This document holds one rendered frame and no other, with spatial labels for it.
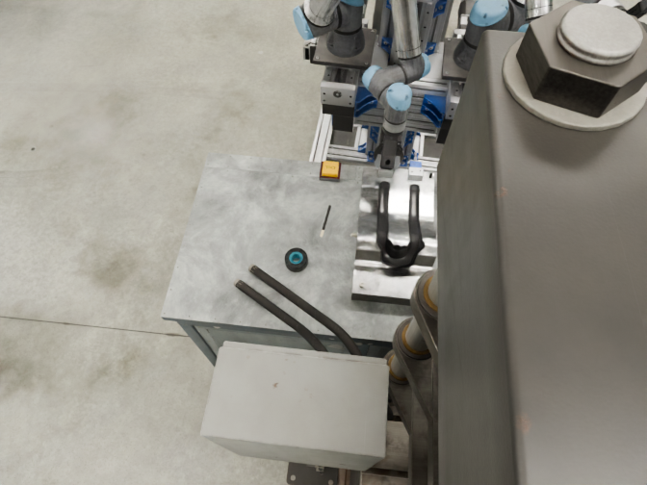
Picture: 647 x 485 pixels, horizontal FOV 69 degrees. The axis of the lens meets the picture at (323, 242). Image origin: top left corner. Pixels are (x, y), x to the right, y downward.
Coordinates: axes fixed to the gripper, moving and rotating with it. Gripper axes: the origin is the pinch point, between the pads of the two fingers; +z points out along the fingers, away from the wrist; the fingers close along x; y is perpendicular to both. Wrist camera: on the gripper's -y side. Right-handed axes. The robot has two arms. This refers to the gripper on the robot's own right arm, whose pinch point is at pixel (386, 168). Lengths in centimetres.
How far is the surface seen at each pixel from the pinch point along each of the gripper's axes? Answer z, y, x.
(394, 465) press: 13, -97, -8
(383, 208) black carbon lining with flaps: 3.4, -15.2, -0.2
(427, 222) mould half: 2.2, -20.2, -15.7
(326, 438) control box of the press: -56, -99, 11
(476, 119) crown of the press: -106, -77, 1
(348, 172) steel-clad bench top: 11.2, 5.0, 13.9
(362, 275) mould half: 5.1, -41.4, 5.3
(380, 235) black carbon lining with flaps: -0.3, -28.4, 0.5
